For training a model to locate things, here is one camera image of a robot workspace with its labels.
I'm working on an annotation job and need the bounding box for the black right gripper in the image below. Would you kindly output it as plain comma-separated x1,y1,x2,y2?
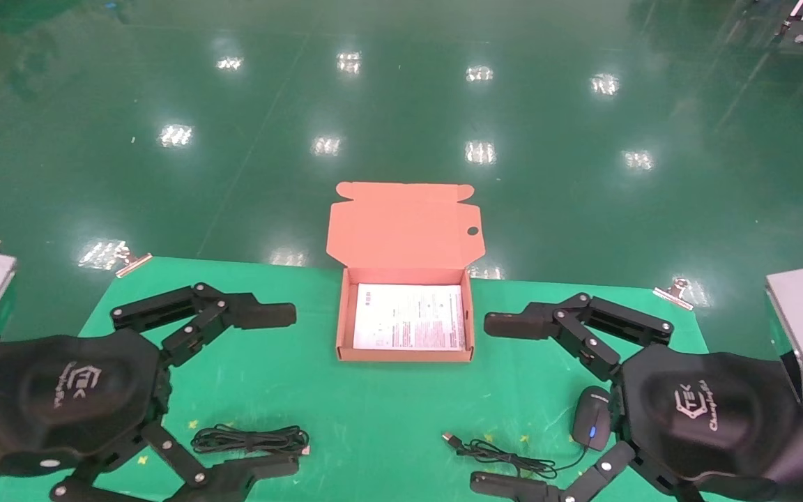
470,293,803,502

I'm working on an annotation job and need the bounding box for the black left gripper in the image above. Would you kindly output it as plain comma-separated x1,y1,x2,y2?
0,282,301,502

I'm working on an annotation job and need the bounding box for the black wired computer mouse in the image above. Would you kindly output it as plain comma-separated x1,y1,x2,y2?
441,386,613,480

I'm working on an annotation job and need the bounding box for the black data cable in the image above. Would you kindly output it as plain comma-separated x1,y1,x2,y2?
191,425,311,457

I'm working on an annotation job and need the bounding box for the orange cardboard box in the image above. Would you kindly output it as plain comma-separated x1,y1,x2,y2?
326,181,486,363

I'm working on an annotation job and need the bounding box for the metal binder clip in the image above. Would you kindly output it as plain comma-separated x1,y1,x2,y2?
115,245,153,278
653,277,695,311

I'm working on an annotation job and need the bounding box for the green table mat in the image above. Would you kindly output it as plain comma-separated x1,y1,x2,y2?
0,257,772,502

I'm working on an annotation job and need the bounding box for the white printed instruction sheet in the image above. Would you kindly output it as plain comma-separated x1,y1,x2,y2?
353,283,467,351

